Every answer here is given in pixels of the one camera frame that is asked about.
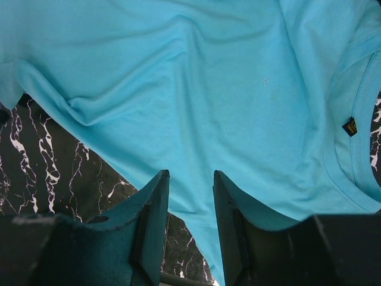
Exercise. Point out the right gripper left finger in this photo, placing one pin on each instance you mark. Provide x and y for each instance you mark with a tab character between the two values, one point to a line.
122	246

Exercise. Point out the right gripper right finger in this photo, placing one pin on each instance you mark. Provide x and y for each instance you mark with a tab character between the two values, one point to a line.
260	246

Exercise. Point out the turquoise t-shirt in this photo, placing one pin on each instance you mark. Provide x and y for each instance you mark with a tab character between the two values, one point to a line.
279	95

